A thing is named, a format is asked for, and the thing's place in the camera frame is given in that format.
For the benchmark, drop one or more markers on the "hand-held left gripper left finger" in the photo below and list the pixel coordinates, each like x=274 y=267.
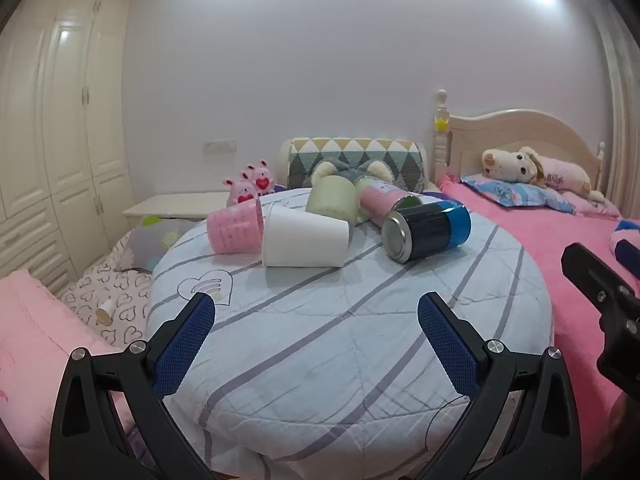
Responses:
x=185 y=345

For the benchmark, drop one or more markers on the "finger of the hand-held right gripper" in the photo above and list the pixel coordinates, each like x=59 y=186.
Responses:
x=629 y=257
x=595 y=272

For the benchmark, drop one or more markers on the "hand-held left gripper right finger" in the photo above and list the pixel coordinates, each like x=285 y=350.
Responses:
x=450 y=345

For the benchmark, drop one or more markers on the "small paper cup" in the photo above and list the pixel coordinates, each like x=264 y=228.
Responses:
x=105 y=311

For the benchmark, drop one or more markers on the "pink measuring cup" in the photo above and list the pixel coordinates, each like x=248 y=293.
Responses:
x=235 y=230

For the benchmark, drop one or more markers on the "white plastic cup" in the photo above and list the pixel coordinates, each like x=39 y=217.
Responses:
x=305 y=240

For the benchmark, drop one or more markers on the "pink labelled cup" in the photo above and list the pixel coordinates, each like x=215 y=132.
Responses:
x=380 y=200

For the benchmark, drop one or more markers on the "pale green cup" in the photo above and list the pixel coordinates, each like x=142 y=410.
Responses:
x=330 y=202

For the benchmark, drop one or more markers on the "pink fleece blanket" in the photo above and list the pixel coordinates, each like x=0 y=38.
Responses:
x=565 y=250

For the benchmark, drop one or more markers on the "heart printed sheet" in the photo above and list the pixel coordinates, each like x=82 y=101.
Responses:
x=105 y=282

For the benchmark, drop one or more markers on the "white plush dog toy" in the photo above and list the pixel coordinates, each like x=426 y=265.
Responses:
x=570 y=172

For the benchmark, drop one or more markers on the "grey dotted pillow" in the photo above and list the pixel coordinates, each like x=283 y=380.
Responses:
x=155 y=242

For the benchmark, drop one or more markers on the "blue cartoon pillow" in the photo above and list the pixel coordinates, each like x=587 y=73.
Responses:
x=510 y=194

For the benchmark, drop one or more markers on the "blue and black tin can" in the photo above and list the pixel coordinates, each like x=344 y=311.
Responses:
x=425 y=230

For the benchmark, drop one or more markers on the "white bedside table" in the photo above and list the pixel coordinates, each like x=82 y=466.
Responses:
x=175 y=205

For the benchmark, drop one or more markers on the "cream curtain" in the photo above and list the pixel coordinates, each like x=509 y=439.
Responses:
x=617 y=110

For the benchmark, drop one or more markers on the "green tin can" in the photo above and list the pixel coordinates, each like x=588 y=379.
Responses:
x=407 y=202

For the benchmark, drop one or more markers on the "pale pink pillow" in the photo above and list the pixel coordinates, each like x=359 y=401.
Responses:
x=35 y=340

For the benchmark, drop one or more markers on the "cream wooden headboard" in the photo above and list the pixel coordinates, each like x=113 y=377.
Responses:
x=525 y=135

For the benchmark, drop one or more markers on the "pink bunny plush toy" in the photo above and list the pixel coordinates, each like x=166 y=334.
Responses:
x=261 y=179
x=241 y=192

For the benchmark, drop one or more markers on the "triangle patterned cushion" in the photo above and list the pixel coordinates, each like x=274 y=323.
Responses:
x=390 y=152

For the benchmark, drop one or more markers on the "grey plush toy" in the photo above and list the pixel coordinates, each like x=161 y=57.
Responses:
x=345 y=169

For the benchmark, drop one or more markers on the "cream wardrobe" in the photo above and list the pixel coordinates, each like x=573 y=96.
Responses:
x=55 y=135

